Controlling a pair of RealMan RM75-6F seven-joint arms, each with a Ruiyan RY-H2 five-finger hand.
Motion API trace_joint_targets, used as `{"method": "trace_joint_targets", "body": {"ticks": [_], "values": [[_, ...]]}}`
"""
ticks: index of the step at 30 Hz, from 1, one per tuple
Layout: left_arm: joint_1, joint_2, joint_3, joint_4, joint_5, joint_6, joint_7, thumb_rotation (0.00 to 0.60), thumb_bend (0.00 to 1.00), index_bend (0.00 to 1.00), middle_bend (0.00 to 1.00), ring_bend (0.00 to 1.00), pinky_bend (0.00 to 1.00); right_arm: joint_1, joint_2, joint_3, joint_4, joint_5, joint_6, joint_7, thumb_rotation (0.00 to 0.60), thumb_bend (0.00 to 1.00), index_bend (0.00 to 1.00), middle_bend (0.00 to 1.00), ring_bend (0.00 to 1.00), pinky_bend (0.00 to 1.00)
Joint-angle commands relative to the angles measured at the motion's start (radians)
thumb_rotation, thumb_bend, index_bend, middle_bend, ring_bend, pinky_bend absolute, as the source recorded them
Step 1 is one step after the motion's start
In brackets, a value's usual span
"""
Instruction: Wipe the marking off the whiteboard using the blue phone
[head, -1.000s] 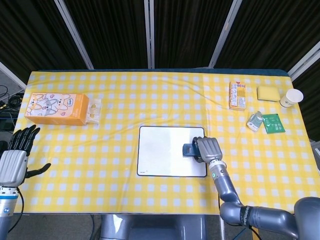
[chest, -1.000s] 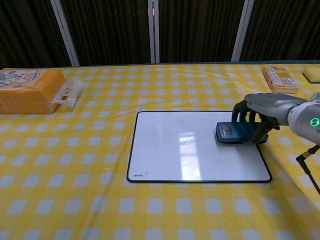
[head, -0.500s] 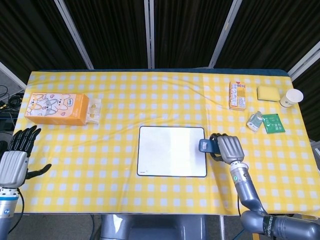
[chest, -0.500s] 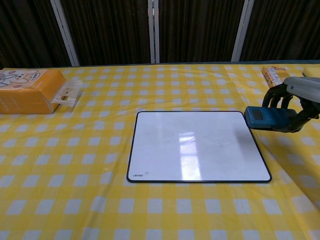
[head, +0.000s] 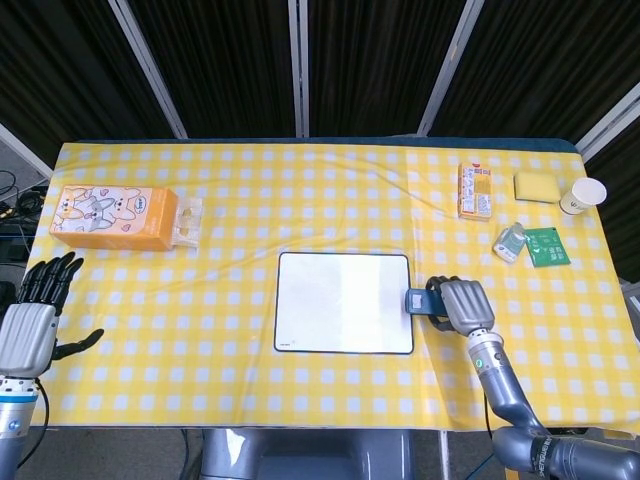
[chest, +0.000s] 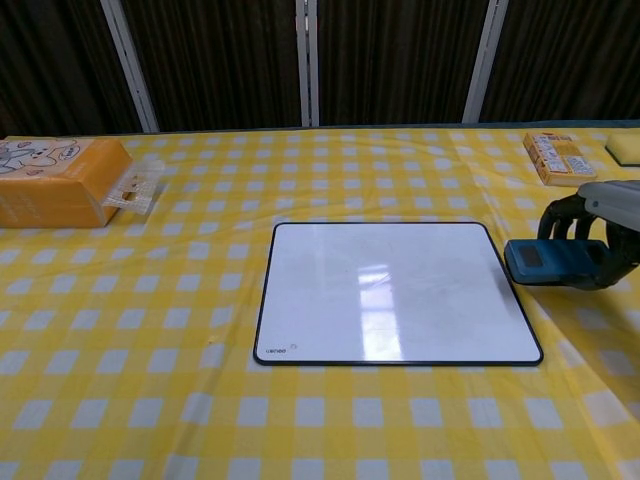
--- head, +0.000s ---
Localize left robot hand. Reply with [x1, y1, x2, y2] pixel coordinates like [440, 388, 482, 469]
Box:
[0, 251, 105, 377]

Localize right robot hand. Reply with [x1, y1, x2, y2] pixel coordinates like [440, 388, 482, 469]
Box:
[424, 274, 497, 335]

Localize blue whiteboard eraser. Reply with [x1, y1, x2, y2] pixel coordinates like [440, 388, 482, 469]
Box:
[404, 288, 447, 317]

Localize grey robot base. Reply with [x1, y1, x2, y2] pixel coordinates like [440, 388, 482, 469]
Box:
[199, 428, 416, 480]

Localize small wrapped packet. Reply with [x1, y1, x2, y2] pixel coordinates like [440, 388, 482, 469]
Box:
[492, 222, 528, 265]

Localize green sachet packet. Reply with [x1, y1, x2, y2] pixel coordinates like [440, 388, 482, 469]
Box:
[523, 226, 573, 270]

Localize orange biscuit box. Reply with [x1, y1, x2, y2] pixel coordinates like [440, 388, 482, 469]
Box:
[456, 160, 494, 221]

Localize yellow sponge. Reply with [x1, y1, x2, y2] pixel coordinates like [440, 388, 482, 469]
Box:
[513, 171, 561, 204]

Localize orange cartoon tissue box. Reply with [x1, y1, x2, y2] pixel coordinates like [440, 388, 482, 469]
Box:
[49, 184, 180, 253]

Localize yellow checkered tablecloth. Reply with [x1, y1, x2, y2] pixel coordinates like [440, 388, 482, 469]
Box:
[23, 142, 640, 432]

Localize white paper cup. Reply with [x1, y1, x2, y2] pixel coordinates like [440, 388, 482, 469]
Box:
[558, 176, 608, 216]

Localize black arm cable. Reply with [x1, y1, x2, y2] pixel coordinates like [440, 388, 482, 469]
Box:
[14, 377, 50, 480]

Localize white whiteboard black frame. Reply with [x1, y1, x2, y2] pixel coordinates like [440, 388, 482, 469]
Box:
[272, 251, 415, 356]

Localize black cable bundle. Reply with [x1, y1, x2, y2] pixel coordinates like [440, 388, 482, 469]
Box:
[0, 169, 49, 221]

